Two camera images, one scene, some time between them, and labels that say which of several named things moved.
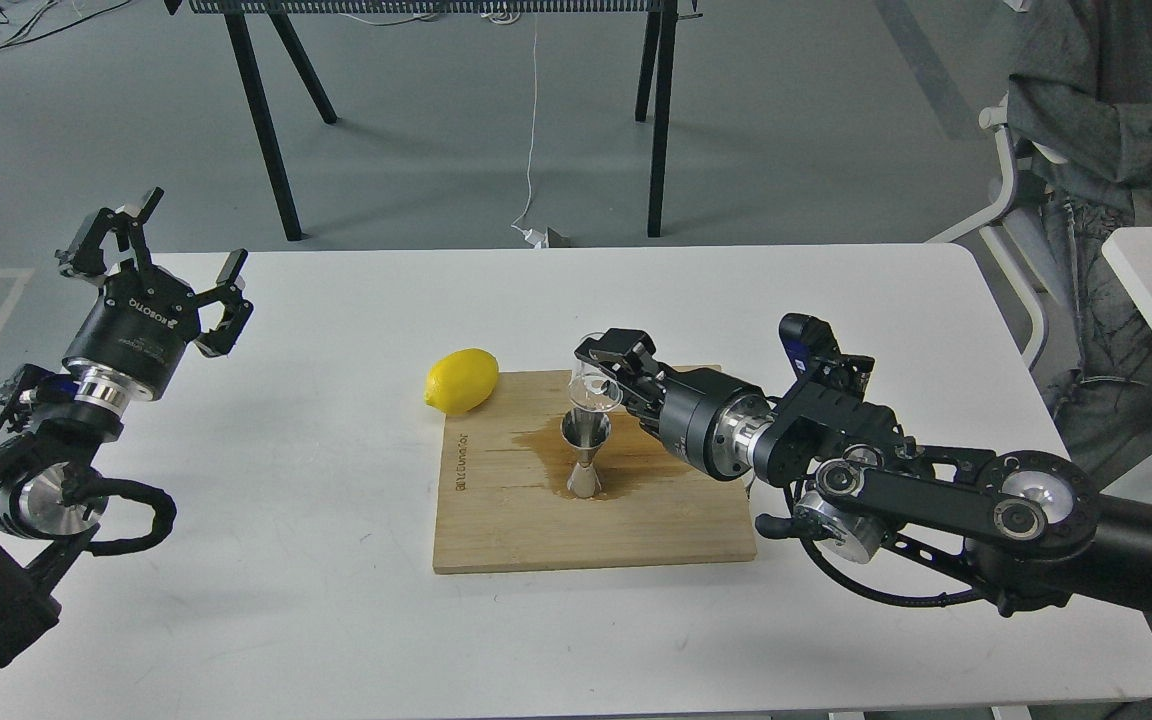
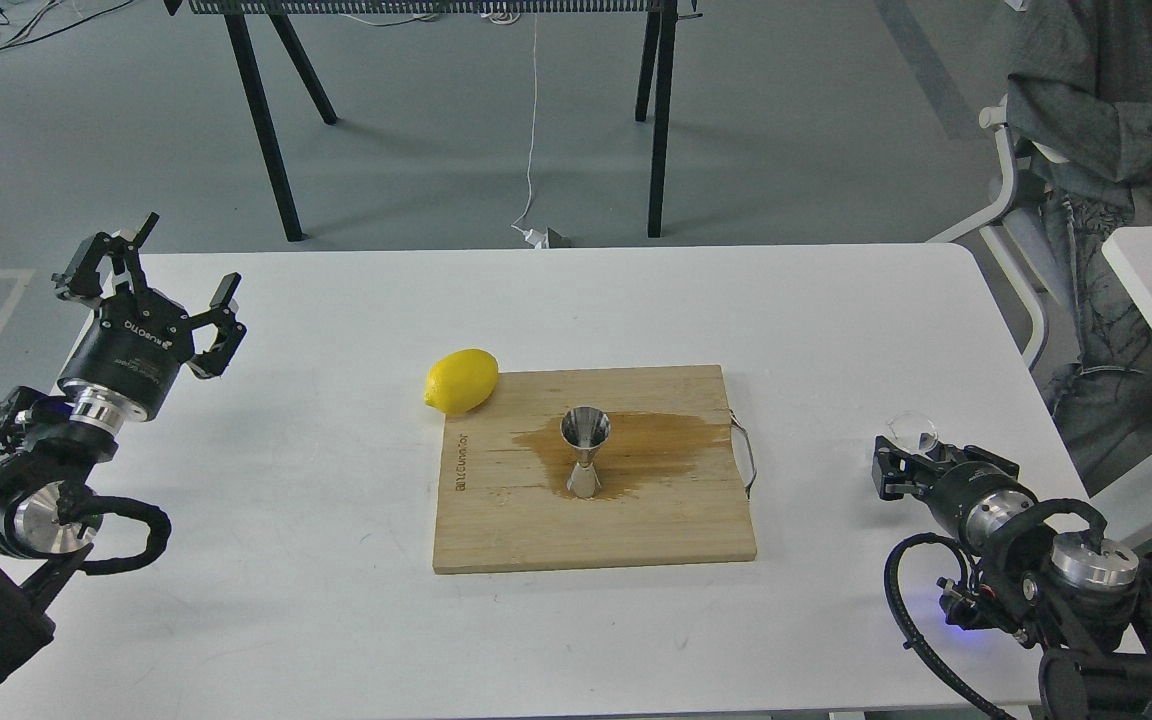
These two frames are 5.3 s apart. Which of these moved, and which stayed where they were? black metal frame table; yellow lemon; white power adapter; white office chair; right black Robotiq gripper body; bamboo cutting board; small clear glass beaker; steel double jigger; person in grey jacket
Moved: small clear glass beaker; right black Robotiq gripper body
Stayed: yellow lemon; steel double jigger; white office chair; bamboo cutting board; black metal frame table; white power adapter; person in grey jacket
